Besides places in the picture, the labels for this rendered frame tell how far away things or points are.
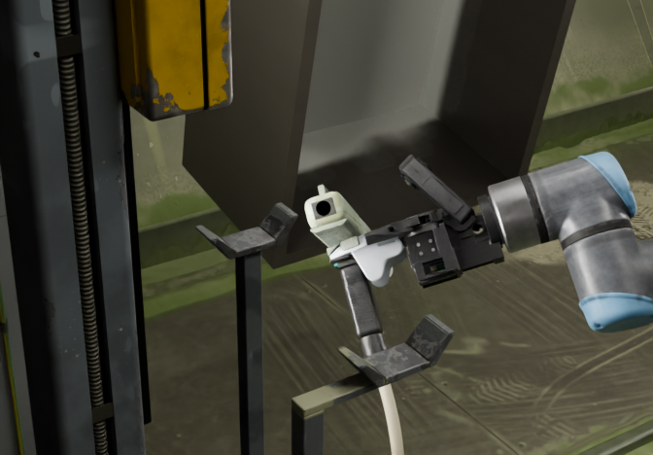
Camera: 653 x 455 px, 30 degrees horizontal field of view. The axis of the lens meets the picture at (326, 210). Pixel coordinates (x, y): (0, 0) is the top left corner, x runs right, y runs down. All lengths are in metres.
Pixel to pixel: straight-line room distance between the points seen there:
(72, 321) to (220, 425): 1.76
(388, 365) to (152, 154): 2.23
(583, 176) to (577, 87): 2.22
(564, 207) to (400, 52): 1.14
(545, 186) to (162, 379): 1.32
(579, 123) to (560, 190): 2.22
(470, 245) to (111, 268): 0.85
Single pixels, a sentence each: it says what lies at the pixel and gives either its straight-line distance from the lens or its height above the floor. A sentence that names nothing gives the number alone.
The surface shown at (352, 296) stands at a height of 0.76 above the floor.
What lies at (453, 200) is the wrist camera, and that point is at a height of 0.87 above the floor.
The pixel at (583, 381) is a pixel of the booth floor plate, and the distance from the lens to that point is 2.69.
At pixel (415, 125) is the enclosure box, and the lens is 2.65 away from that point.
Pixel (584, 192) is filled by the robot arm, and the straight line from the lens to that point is 1.52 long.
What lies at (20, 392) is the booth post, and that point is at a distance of 1.41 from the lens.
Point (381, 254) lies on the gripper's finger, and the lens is 1.54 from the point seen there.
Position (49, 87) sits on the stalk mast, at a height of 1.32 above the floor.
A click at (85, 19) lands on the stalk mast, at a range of 0.69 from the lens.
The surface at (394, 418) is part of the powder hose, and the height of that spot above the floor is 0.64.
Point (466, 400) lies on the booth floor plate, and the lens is 2.59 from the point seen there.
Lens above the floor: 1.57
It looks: 27 degrees down
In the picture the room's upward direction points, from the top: 1 degrees clockwise
